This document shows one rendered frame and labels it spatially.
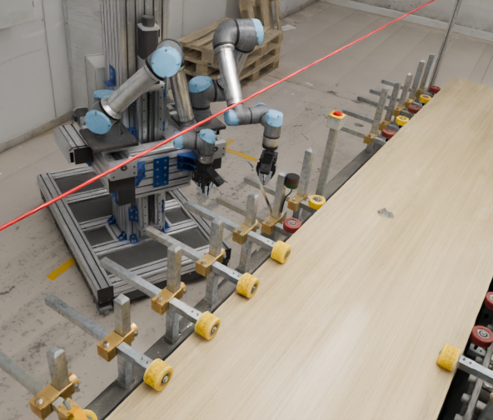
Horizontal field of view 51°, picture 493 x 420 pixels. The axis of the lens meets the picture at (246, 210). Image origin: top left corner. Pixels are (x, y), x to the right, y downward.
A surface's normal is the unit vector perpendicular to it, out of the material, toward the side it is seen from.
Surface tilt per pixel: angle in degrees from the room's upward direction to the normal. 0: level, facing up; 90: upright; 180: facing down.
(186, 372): 0
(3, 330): 0
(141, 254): 0
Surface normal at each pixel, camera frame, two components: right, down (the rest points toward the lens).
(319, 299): 0.11, -0.81
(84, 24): -0.47, 0.48
